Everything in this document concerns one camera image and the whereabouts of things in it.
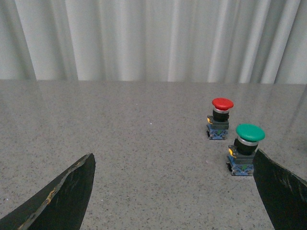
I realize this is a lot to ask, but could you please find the white pleated curtain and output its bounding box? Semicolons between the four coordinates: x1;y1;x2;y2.
0;0;307;84

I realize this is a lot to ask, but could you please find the green mushroom push button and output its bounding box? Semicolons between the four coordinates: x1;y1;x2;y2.
226;123;265;176

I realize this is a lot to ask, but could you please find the red mushroom push button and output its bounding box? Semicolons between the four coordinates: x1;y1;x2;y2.
207;97;234;140

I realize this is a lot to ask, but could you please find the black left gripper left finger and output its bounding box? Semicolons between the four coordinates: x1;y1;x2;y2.
0;153;95;230

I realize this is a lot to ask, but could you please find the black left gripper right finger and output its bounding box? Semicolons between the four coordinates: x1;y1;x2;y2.
253;149;307;230

